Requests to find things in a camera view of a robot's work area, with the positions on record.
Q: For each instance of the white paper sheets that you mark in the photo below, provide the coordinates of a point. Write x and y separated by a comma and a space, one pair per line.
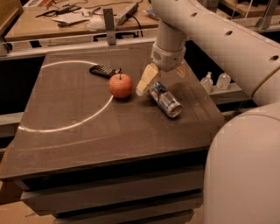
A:
69, 18

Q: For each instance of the clear sanitizer bottle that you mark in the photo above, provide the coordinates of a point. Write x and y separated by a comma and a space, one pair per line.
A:
207, 82
223, 81

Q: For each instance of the black chocolate bar wrapper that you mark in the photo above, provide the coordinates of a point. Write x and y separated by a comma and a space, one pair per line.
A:
104, 71

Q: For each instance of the right clear sanitizer bottle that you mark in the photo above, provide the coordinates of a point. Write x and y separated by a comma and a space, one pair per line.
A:
223, 81

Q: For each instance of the grey power strip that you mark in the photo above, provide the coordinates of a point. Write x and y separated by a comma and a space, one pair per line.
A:
128, 12

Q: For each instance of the grey drawer cabinet table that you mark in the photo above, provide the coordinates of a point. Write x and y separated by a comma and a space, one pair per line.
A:
85, 157

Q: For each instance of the red apple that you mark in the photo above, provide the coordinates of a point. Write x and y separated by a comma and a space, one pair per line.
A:
120, 85

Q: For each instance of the left clear sanitizer bottle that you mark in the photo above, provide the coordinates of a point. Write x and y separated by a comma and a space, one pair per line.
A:
207, 82

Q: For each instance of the silver blue redbull can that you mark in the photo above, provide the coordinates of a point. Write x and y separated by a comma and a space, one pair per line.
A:
165, 100

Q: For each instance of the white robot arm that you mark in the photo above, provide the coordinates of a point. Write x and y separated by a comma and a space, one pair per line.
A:
242, 173

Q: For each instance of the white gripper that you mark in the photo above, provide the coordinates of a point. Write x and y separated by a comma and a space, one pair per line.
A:
168, 59

